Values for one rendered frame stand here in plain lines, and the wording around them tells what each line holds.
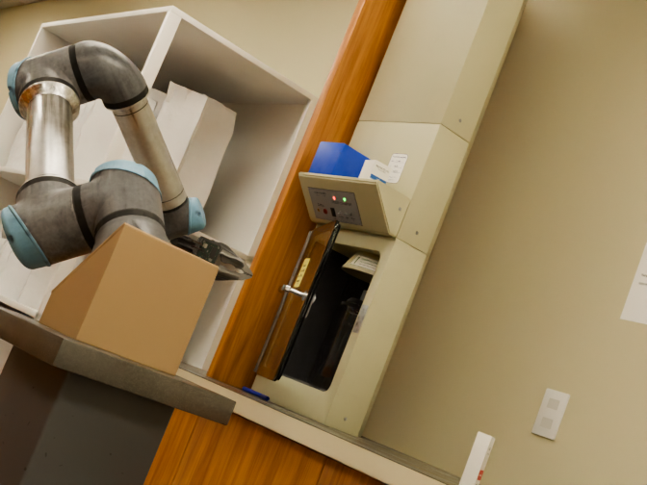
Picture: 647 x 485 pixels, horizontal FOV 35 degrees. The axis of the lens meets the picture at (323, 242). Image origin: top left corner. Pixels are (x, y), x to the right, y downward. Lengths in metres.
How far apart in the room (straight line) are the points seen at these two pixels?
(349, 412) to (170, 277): 0.94
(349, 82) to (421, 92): 0.26
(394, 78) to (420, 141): 0.26
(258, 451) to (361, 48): 1.20
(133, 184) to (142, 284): 0.21
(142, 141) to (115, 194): 0.44
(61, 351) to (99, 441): 0.19
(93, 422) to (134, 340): 0.14
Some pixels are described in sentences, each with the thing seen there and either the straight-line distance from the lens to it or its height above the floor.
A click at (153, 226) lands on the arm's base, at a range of 1.68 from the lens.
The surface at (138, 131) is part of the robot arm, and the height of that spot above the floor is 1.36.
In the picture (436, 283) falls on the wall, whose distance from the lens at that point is 2.95.
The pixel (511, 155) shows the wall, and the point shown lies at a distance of 2.96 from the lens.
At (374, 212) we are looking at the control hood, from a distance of 2.46.
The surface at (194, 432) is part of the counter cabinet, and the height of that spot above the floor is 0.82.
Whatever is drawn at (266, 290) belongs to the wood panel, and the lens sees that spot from 2.71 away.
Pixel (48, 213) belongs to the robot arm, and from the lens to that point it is 1.77.
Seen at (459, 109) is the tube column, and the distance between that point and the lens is 2.57.
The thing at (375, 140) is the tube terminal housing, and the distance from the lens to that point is 2.68.
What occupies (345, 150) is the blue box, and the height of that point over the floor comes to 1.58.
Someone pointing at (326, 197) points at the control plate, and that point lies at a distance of 2.59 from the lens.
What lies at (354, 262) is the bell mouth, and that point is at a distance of 2.57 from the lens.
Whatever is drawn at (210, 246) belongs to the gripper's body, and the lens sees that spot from 2.38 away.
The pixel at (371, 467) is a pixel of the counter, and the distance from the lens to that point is 1.85.
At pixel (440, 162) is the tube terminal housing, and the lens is 2.54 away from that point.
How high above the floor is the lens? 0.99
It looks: 8 degrees up
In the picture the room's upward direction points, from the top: 22 degrees clockwise
